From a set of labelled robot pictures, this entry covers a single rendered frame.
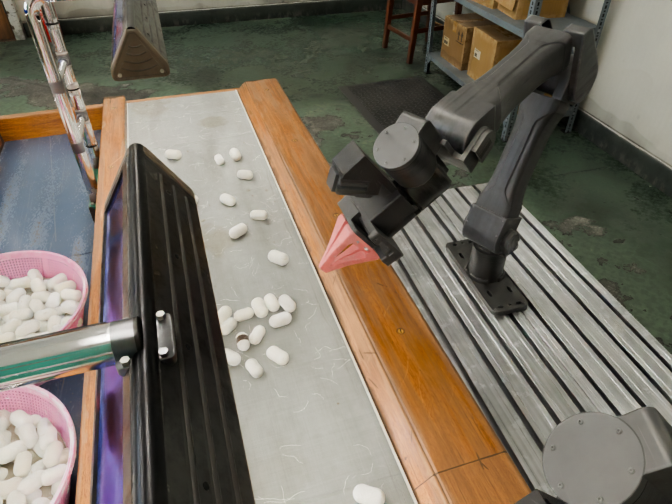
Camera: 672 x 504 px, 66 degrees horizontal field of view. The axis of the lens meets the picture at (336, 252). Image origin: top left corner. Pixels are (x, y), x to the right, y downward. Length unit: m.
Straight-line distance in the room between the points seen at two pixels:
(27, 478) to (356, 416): 0.39
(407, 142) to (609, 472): 0.39
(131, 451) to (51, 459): 0.48
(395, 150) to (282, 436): 0.37
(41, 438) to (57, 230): 0.57
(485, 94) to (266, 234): 0.47
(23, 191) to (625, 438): 1.28
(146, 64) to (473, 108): 0.46
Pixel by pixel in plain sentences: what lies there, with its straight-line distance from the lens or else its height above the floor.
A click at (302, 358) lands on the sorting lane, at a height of 0.74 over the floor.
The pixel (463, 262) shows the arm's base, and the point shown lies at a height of 0.68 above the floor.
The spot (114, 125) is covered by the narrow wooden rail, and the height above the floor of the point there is 0.76.
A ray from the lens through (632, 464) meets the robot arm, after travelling 0.34.
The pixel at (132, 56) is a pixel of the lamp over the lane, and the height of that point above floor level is 1.07.
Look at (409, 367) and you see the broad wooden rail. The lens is 0.72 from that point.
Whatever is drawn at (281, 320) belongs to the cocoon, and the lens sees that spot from 0.78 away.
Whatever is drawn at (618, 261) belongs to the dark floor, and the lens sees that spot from 2.33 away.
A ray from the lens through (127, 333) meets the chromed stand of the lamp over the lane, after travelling 0.29.
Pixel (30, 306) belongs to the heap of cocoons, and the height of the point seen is 0.74.
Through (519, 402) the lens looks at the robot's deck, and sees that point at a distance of 0.84.
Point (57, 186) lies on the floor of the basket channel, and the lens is 1.38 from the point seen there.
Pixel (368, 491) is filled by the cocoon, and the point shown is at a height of 0.76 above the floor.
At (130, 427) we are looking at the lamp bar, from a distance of 0.27.
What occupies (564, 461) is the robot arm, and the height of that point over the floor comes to 1.03.
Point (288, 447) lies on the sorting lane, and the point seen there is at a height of 0.74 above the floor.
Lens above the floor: 1.32
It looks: 39 degrees down
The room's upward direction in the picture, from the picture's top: straight up
